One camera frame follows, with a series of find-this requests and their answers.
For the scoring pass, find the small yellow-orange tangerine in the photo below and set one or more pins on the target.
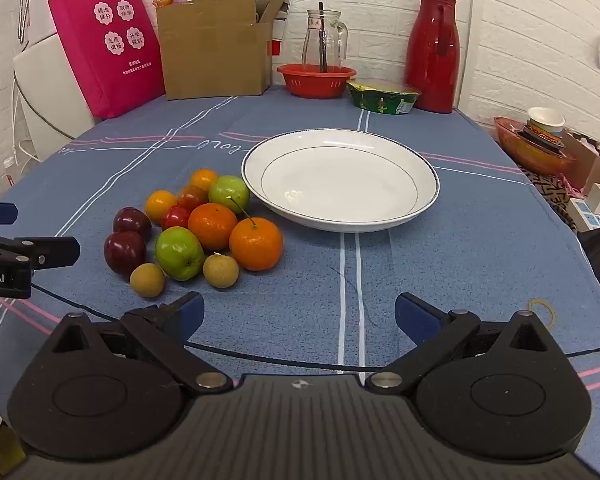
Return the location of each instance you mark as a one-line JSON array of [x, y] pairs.
[[160, 205]]

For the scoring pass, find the white plate with blue rim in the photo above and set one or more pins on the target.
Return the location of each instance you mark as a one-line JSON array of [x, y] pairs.
[[340, 185]]

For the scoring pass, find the small orange tangerine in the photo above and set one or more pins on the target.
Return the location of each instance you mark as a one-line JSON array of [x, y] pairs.
[[203, 178]]

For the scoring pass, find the red thermos jug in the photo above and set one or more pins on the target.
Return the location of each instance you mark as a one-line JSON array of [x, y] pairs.
[[430, 60]]

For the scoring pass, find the orange mandarin with stem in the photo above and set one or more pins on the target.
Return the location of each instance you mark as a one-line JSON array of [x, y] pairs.
[[256, 245]]

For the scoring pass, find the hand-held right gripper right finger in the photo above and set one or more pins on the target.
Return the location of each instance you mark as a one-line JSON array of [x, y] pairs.
[[414, 316]]

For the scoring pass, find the orange plastic bowl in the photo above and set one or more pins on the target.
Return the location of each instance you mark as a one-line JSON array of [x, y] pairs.
[[530, 157]]

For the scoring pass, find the small cardboard box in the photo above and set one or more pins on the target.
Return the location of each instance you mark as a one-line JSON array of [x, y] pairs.
[[587, 170]]

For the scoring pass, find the blue striped tablecloth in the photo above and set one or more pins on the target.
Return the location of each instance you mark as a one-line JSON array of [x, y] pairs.
[[455, 260]]

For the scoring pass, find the pink tote bag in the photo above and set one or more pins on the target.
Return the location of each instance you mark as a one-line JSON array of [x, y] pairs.
[[80, 85]]

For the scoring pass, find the dark red plum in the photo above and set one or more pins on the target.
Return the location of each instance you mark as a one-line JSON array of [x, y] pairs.
[[131, 221], [124, 252]]

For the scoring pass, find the tan longan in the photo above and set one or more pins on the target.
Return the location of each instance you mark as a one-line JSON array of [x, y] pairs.
[[147, 280], [221, 271]]

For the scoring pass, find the yellow rubber band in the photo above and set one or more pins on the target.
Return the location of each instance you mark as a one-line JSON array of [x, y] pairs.
[[553, 314]]

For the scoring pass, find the patterned bowl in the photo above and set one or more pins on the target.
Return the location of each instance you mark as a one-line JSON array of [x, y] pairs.
[[542, 139]]

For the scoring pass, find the glass pitcher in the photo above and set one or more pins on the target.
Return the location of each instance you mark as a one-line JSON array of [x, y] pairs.
[[312, 45]]

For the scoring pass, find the red plastic basket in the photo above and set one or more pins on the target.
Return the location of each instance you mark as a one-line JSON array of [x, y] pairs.
[[315, 85]]

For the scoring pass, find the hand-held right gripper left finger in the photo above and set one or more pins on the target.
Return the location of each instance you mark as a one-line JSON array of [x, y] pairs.
[[191, 311]]

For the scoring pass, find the red cherry tomato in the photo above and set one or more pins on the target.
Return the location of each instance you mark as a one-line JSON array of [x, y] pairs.
[[174, 218]]

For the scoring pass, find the brown patterned cloth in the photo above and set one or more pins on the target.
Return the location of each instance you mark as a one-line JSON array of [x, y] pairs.
[[550, 190]]

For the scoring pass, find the green instant noodle bowl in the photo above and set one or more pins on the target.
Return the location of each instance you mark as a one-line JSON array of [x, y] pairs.
[[380, 100]]

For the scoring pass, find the green apple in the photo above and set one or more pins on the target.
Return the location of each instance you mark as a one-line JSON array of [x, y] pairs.
[[228, 191], [178, 253]]

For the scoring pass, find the dark utensil in pitcher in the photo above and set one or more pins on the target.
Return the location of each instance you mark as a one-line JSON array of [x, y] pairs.
[[322, 35]]

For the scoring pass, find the brown cardboard box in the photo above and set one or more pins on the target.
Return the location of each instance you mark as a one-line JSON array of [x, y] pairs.
[[210, 60]]

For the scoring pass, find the white appliance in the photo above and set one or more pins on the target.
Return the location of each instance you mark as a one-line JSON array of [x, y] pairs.
[[45, 100]]

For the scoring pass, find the red-green tomato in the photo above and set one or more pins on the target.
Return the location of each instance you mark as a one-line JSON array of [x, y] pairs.
[[191, 197]]

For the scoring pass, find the small clear bottle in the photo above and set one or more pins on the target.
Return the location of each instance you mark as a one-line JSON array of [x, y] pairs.
[[9, 169]]

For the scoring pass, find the white plug adapter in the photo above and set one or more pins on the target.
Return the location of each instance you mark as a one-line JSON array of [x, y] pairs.
[[596, 197]]

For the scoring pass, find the white power strip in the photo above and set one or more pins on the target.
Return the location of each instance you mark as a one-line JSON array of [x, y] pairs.
[[582, 217]]

